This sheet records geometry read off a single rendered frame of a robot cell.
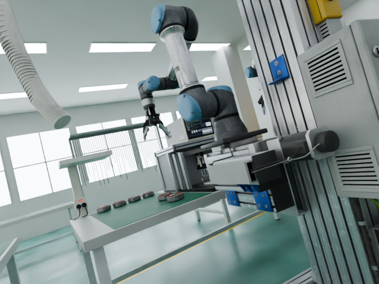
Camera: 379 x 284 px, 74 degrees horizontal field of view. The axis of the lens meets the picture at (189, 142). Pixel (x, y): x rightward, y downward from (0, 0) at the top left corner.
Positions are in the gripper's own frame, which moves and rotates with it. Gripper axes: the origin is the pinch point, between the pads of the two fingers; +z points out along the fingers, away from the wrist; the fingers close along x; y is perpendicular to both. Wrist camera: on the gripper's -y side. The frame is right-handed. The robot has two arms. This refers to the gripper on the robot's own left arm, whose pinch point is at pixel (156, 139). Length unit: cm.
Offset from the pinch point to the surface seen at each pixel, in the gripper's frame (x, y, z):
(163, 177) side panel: 16, -68, 27
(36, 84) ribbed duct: -66, -91, -78
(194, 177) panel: 35, -47, 33
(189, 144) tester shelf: 32.3, -31.1, 6.3
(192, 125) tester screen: 40, -35, -8
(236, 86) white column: 310, -336, -114
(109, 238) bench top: -39, 15, 43
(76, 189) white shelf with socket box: -53, -77, 18
